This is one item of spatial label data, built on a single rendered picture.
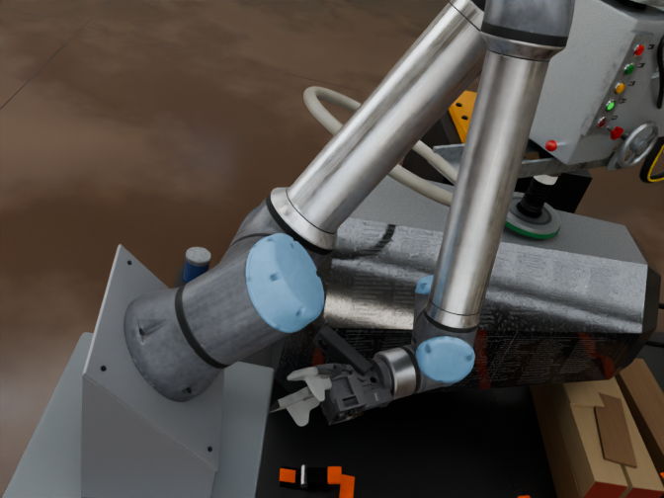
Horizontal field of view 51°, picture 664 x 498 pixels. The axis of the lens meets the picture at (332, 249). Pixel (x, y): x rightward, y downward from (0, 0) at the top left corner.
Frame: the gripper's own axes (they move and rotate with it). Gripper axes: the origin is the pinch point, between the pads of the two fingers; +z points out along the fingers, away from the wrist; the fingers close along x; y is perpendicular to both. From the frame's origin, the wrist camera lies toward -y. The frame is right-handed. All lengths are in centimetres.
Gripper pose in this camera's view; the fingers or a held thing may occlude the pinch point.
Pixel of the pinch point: (275, 391)
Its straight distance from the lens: 121.9
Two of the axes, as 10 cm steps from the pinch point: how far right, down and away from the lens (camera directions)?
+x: -2.7, 5.4, 8.0
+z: -9.0, 1.5, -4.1
